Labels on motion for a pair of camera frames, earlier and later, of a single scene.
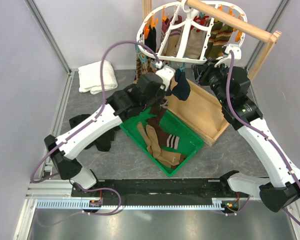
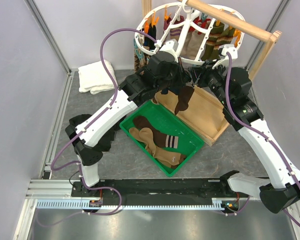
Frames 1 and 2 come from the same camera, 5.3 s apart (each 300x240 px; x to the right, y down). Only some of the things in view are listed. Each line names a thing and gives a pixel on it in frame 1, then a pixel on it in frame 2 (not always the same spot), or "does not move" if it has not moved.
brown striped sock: x=169 y=140 to x=184 y=95
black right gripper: x=201 y=71 does not move
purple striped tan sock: x=173 y=40 does not move
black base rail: x=158 y=192 does not move
